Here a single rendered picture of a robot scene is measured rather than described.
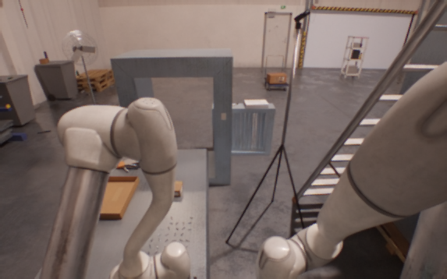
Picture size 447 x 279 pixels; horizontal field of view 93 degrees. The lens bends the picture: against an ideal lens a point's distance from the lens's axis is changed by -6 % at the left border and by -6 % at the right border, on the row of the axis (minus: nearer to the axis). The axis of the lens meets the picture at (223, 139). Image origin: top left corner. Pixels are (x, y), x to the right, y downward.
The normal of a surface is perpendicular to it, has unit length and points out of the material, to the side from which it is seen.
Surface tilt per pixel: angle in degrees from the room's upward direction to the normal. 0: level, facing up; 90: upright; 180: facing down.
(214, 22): 90
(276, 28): 90
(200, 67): 90
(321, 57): 90
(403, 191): 99
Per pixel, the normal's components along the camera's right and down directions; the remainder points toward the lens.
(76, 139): -0.21, -0.18
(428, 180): -0.54, 0.56
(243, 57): 0.00, 0.47
